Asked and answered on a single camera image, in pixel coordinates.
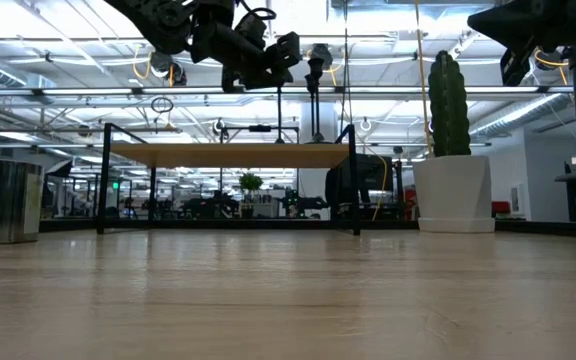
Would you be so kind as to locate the black background monitor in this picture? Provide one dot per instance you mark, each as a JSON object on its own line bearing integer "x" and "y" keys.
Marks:
{"x": 368, "y": 172}

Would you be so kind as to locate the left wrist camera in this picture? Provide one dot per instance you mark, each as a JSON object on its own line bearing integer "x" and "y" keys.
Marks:
{"x": 253, "y": 29}

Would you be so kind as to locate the green cactus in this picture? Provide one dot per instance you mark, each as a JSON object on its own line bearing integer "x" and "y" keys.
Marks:
{"x": 448, "y": 105}

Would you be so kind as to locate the metal tin candle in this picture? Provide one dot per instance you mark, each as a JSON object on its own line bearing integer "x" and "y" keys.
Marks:
{"x": 3, "y": 200}

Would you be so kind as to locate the green potted plant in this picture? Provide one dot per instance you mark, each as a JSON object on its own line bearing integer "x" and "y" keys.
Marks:
{"x": 250, "y": 182}

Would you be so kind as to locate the background black robot arm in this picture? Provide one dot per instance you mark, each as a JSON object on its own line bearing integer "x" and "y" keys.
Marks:
{"x": 303, "y": 205}
{"x": 213, "y": 207}

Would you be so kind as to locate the white plant pot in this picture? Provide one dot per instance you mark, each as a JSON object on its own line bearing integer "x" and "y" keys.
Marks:
{"x": 453, "y": 192}

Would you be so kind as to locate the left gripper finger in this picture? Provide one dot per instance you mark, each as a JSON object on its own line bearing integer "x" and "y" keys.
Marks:
{"x": 258, "y": 81}
{"x": 285, "y": 50}

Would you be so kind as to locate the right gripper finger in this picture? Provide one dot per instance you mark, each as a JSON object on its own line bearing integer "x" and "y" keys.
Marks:
{"x": 518, "y": 35}
{"x": 510, "y": 15}

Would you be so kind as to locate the wooden shelf riser black legs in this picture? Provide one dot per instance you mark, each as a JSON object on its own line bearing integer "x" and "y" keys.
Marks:
{"x": 228, "y": 156}

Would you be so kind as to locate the red box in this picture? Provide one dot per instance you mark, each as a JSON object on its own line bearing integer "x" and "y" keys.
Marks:
{"x": 500, "y": 207}

